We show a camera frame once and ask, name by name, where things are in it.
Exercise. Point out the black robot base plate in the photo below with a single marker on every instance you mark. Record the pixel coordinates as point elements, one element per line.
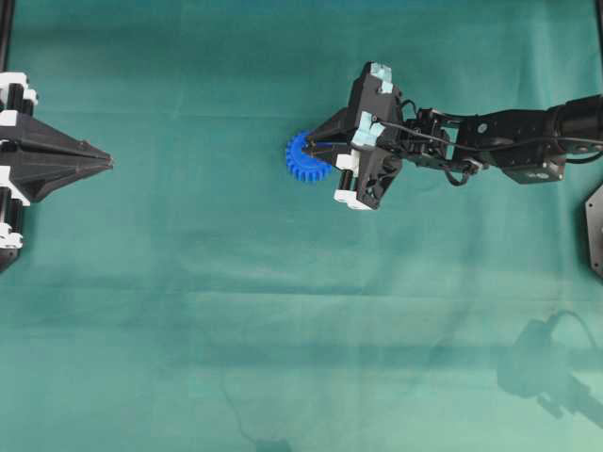
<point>593,215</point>

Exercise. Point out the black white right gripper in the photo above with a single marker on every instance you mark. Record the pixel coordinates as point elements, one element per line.
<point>361,139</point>

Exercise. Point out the green table cloth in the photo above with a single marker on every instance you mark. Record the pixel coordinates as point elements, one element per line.
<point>197,297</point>

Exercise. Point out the black aluminium rail frame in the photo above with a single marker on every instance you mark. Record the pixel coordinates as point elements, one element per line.
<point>7,15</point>

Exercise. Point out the blue plastic gear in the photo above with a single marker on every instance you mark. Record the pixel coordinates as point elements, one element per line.
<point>300,165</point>

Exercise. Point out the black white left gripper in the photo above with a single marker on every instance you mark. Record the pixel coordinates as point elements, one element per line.
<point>28,183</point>

